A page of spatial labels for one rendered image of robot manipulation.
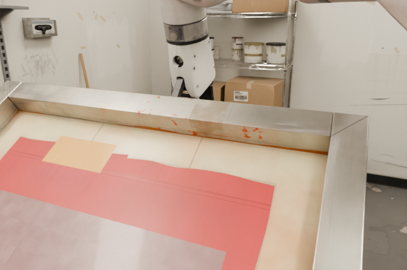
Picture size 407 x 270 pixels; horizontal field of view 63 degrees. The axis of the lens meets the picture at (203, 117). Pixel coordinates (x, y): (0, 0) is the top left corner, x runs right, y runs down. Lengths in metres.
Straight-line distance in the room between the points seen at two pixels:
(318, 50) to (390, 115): 0.96
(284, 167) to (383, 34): 3.28
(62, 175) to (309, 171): 0.33
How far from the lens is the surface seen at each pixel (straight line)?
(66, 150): 0.53
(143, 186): 0.43
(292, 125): 0.40
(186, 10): 0.55
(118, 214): 0.43
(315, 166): 0.41
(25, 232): 0.48
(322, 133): 0.40
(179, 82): 0.58
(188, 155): 0.44
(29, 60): 2.95
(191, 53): 0.56
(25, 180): 0.54
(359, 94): 3.71
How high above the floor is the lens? 1.66
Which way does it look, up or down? 16 degrees down
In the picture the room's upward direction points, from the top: straight up
